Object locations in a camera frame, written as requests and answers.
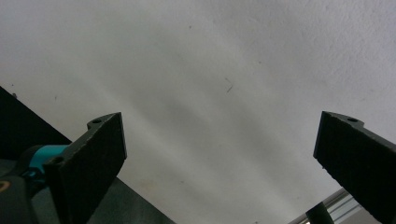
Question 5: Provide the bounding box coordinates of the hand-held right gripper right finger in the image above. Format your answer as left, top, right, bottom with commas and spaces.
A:
313, 110, 396, 224

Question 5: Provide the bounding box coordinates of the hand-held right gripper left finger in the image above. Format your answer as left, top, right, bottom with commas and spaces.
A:
42, 112, 128, 224

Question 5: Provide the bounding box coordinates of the black panel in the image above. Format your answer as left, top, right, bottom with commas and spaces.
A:
0, 86, 73, 161

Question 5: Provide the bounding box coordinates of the black strap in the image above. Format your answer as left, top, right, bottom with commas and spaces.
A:
305, 202, 336, 224

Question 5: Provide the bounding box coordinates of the teal and black device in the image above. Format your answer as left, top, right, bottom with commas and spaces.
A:
0, 144, 70, 224

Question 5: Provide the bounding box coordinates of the silver metal rail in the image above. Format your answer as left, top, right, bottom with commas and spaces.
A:
288, 188, 383, 224

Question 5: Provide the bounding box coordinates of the dark grey board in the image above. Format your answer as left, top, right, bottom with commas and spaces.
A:
0, 158, 177, 224

